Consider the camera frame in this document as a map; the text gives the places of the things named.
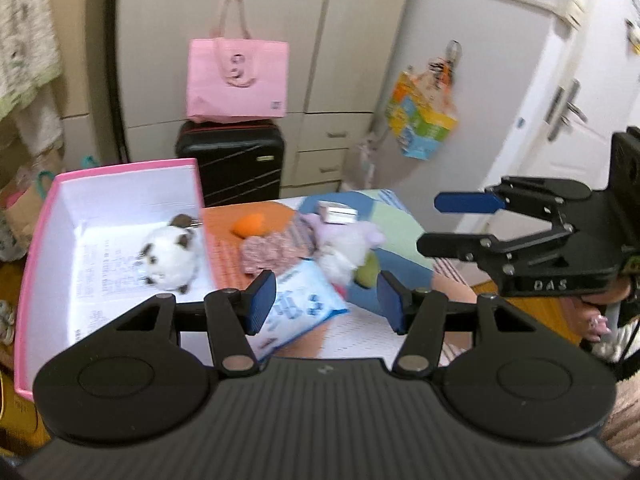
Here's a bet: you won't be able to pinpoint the purple plush toy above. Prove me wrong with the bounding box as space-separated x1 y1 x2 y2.
300 214 386 249

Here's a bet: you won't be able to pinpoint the silver door handle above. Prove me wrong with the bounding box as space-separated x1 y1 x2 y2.
544 78 588 143

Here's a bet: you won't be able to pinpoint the large blue wet wipes pack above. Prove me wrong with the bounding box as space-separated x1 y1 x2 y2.
247 260 348 361

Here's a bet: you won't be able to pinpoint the pink cardboard box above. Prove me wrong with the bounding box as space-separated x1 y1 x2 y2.
14 159 204 399

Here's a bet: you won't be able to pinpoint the white fluffy plush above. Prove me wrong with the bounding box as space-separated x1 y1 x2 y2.
314 240 370 286

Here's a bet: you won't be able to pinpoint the floral pink fabric scrunchie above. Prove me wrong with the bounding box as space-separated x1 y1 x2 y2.
240 217 316 276

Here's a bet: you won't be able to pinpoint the white brown plush cat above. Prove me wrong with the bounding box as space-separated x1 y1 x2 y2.
134 214 201 295

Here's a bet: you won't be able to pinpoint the pink tote bag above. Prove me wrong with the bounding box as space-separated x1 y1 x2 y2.
186 0 290 124

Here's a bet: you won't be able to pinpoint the brown paper bag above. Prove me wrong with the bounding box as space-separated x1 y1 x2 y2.
1 171 55 250

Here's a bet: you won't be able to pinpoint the colourful hanging paper bag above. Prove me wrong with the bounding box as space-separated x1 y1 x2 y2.
385 40 462 162

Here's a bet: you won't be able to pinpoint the small white tissue pack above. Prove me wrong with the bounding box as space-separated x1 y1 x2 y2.
318 200 358 226

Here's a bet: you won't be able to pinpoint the teal tote bag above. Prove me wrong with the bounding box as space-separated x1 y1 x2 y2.
81 155 101 169

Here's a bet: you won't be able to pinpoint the hand with painted nails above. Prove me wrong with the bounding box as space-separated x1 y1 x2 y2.
572 278 631 342

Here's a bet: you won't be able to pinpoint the cream knitted cardigan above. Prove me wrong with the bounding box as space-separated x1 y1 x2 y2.
1 0 63 157

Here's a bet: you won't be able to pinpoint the beige wardrobe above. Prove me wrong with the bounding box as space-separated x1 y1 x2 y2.
51 0 407 192

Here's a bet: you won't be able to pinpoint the green egg-shaped sponge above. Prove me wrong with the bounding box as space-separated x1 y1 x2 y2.
354 250 381 289

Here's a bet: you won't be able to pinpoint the black suitcase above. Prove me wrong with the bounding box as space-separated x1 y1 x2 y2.
175 119 285 207

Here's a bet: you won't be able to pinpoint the orange egg-shaped sponge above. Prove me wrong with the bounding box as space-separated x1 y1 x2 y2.
231 212 269 240

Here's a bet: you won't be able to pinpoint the white door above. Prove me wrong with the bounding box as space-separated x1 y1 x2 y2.
484 0 639 190

